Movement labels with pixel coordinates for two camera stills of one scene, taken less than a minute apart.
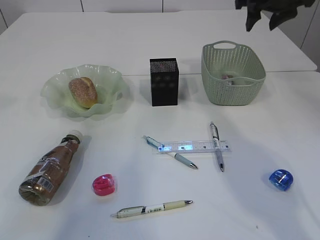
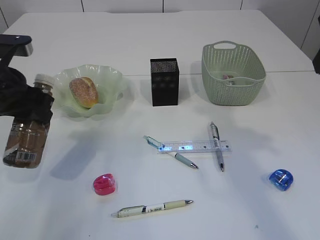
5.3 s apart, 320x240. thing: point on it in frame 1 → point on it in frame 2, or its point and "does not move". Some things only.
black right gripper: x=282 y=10 → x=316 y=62
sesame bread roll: x=84 y=91 does not move
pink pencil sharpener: x=104 y=184 does not move
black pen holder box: x=164 y=76 does not move
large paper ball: x=226 y=77 does not move
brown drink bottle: x=38 y=185 → x=26 y=136
